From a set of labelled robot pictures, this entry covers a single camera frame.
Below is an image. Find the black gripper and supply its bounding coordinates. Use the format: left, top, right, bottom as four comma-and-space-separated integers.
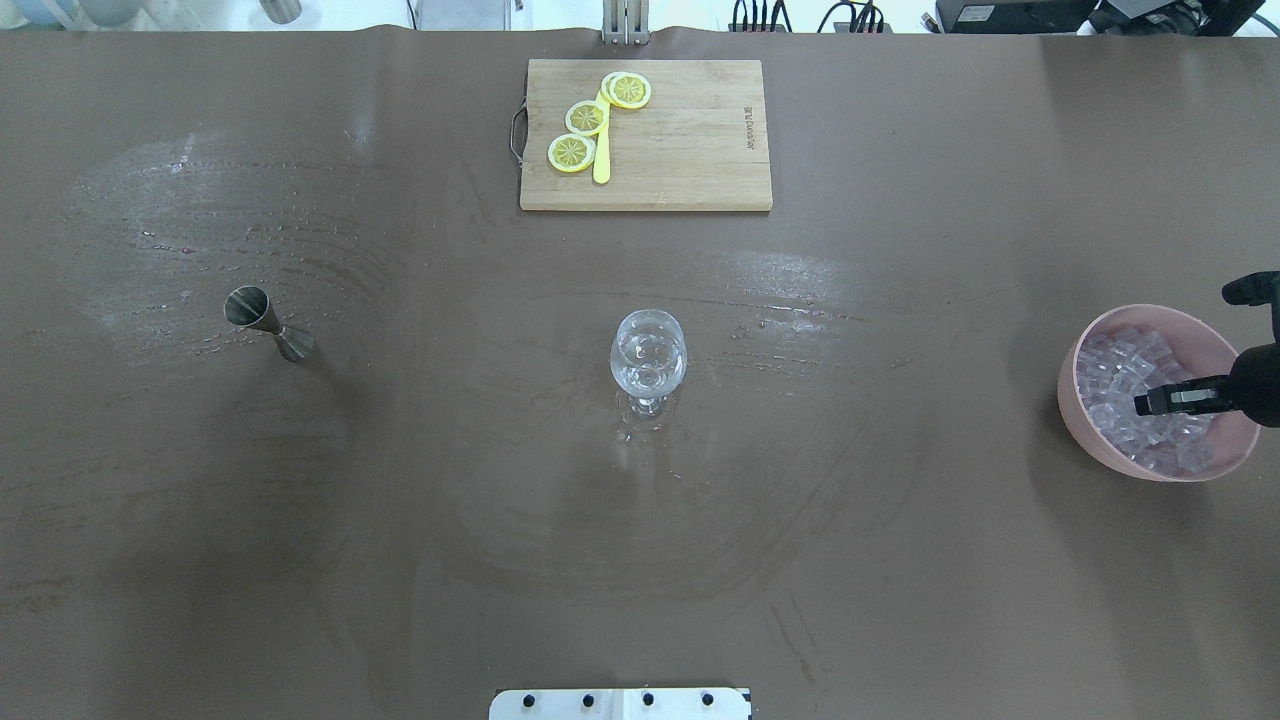
1133, 342, 1279, 428

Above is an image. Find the steel double jigger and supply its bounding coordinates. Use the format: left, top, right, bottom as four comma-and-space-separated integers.
223, 284, 316, 363

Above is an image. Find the clear wine glass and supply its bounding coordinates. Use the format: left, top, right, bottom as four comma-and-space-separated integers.
611, 307, 689, 418

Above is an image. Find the pink bowl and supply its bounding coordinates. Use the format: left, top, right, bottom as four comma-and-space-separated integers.
1057, 304, 1261, 483

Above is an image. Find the bamboo cutting board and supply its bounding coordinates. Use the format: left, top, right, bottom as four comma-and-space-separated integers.
518, 59, 774, 211

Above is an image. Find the yellow plastic knife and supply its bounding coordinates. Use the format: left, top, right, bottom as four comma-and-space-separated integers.
591, 91, 613, 186

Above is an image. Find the top lemon slice far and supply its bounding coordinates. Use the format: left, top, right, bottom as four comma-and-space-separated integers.
614, 70, 653, 109

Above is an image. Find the bottom lemon slice far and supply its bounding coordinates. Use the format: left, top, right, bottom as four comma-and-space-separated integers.
600, 70, 625, 106

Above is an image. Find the middle lemon slice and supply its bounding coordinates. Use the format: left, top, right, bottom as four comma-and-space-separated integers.
564, 99, 611, 137

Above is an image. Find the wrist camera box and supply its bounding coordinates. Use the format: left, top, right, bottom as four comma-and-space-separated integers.
1221, 272, 1279, 307

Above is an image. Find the lemon slice near handle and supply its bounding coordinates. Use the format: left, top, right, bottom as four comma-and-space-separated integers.
547, 133, 596, 173

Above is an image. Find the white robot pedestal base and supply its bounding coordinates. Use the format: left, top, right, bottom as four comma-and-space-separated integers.
488, 687, 754, 719

